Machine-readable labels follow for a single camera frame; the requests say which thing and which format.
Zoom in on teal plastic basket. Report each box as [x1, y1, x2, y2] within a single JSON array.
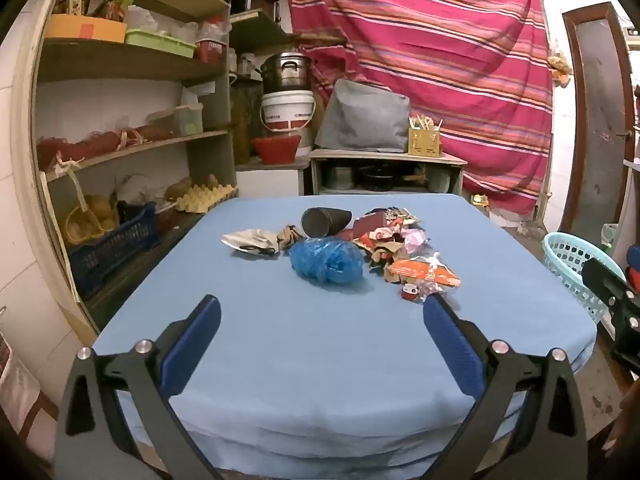
[[542, 232, 626, 325]]

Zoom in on orange snack packet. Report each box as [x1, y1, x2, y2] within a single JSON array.
[[389, 255, 462, 288]]

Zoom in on black pan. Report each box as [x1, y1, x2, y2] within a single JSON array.
[[357, 165, 401, 192]]

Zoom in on steel cooking pot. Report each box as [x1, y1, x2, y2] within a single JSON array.
[[257, 51, 313, 93]]

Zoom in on pink crumpled wrapper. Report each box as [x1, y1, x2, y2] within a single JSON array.
[[402, 228, 431, 256]]

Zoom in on dark oil bottles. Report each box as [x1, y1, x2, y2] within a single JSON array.
[[230, 80, 263, 161]]

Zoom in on red plastic jar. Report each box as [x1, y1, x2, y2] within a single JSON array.
[[196, 22, 228, 65]]

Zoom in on brown crumpled paper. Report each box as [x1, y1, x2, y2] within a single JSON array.
[[276, 225, 306, 250]]

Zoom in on yellow wicker basket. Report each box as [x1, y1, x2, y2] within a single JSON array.
[[64, 195, 121, 247]]

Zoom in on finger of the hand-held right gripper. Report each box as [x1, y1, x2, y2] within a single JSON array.
[[581, 258, 627, 307]]

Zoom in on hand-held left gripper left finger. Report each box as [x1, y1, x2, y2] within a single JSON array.
[[54, 294, 223, 480]]

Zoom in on grey fabric cover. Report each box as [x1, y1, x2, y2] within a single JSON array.
[[315, 79, 411, 153]]

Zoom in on red woven basket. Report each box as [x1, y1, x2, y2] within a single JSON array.
[[251, 134, 302, 165]]

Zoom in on black paper cup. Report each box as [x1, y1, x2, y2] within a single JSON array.
[[300, 207, 353, 237]]

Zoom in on wooden door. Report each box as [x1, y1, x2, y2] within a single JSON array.
[[562, 2, 638, 246]]

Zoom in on orange box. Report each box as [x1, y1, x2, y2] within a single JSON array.
[[45, 14, 128, 44]]

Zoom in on wooden shelf unit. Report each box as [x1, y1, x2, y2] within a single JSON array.
[[10, 0, 241, 331]]

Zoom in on yellow egg carton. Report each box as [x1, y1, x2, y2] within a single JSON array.
[[175, 183, 238, 213]]

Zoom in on pile of potatoes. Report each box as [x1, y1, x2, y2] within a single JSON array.
[[165, 174, 221, 201]]

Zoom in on hanging plastic bag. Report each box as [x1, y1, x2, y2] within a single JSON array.
[[547, 52, 573, 83]]

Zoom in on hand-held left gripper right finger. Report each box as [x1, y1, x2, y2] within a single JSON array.
[[422, 292, 590, 480]]

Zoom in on dark red cardboard box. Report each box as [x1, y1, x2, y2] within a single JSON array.
[[336, 212, 388, 241]]

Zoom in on blue tablecloth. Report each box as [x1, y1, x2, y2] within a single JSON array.
[[92, 194, 598, 476]]

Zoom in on low grey cabinet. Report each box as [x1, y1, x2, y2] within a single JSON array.
[[309, 149, 468, 196]]

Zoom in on patterned foil packet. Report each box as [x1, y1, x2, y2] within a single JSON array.
[[367, 206, 421, 226]]

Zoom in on blue plastic bag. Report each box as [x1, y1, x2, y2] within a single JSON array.
[[289, 238, 366, 286]]

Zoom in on person's right hand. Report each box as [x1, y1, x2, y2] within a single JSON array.
[[602, 380, 640, 461]]

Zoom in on blue plastic crate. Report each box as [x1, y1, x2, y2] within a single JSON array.
[[67, 201, 161, 301]]

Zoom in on green plastic tray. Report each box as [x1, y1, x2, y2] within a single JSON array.
[[125, 29, 197, 59]]

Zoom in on white cabinet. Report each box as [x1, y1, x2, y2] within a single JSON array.
[[235, 157, 311, 198]]

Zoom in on yellow utensil holder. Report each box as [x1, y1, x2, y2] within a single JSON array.
[[407, 116, 443, 157]]

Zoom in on white cloth pouch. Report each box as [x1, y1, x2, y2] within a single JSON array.
[[221, 229, 281, 259]]

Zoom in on clear plastic container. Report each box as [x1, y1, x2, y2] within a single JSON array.
[[150, 102, 205, 137]]

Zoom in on red striped cloth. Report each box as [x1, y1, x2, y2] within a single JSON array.
[[285, 0, 553, 213]]

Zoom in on red mesh bags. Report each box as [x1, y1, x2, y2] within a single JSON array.
[[37, 125, 173, 171]]

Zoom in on red printed wrapper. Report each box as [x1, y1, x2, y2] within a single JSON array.
[[352, 227, 401, 252]]

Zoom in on white plastic bucket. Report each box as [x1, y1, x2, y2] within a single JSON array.
[[259, 91, 317, 133]]

